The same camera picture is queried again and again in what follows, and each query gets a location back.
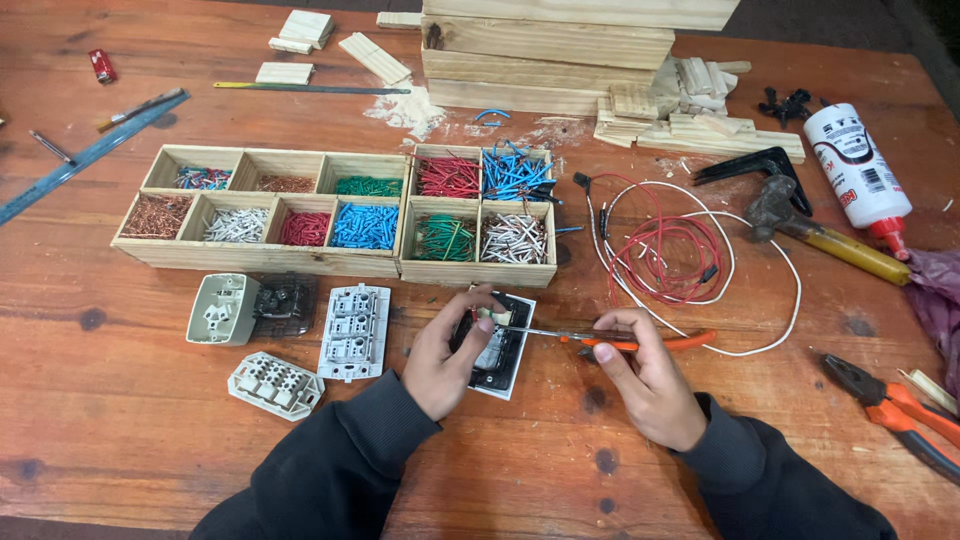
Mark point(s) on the small wood strip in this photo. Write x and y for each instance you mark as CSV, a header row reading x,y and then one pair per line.
x,y
397,19

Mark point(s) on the pile of blue sleeve bits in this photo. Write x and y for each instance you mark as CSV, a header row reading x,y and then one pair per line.
x,y
365,226

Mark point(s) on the pile of green sleeve bits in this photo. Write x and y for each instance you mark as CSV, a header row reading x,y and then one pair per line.
x,y
369,187

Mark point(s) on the person's left hand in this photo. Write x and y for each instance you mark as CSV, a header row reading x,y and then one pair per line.
x,y
439,367

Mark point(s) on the black angle bracket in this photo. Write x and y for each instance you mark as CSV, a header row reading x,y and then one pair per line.
x,y
757,165

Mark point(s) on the dark transparent socket module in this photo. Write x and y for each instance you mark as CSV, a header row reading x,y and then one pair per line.
x,y
286,306

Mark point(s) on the flat pale wood block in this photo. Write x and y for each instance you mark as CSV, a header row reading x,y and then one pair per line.
x,y
284,73

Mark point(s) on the stacked pale wood blocks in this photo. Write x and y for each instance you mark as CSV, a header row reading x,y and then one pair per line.
x,y
307,27

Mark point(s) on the seven-compartment wooden tray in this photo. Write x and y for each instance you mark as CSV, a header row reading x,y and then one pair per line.
x,y
259,256

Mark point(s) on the pale wooden stick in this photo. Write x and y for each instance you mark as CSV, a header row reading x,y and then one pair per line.
x,y
930,390

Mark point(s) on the four-compartment wooden tray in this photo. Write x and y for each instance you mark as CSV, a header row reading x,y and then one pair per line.
x,y
480,273

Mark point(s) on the beige socket housing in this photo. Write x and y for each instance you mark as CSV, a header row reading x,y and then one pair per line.
x,y
217,309

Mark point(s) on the person's right hand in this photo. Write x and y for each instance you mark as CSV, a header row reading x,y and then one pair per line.
x,y
656,390

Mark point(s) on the long blue ruler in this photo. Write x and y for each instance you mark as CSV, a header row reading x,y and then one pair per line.
x,y
90,154

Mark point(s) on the heap of wood offcuts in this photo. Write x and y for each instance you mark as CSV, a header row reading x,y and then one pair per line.
x,y
697,120

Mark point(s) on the hacksaw blade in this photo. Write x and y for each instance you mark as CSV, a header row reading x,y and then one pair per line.
x,y
315,88

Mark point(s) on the pile of red sleeve bits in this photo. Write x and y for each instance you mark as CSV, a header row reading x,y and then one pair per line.
x,y
306,229

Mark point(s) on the white socket insert module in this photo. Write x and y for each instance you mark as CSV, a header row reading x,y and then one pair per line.
x,y
276,385

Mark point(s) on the white triple switch module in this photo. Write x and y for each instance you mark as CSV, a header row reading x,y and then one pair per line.
x,y
354,334

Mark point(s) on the thin pale wood block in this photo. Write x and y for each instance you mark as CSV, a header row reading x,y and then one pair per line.
x,y
290,46

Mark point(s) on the black switch plate white frame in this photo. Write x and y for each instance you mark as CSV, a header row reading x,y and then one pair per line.
x,y
510,360

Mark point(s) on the grey utility knife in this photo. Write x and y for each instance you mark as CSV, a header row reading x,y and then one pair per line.
x,y
139,109

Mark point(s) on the purple plastic bag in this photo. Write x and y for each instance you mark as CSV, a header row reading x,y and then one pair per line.
x,y
937,307

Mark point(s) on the orange black combination pliers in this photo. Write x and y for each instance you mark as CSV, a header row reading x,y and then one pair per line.
x,y
896,412

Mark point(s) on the sawdust pile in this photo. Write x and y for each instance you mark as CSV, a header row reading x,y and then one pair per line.
x,y
409,111

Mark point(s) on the long grooved wood block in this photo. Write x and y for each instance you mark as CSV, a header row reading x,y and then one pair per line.
x,y
375,58

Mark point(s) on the white glue bottle red cap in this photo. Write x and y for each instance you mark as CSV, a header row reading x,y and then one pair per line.
x,y
851,165

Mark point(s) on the small pile of copper strands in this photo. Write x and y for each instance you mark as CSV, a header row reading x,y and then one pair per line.
x,y
287,184

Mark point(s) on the pile of black screws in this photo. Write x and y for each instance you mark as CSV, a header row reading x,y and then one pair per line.
x,y
784,105

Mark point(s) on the stack of wooden planks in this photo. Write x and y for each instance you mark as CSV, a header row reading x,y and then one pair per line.
x,y
547,52

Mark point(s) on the red lighter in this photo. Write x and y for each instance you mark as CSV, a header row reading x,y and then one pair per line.
x,y
102,66

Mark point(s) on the large pile of copper strands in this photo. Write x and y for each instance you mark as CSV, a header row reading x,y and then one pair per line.
x,y
156,216

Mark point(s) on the pile of white sleeve bits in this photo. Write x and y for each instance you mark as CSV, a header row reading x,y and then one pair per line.
x,y
236,225

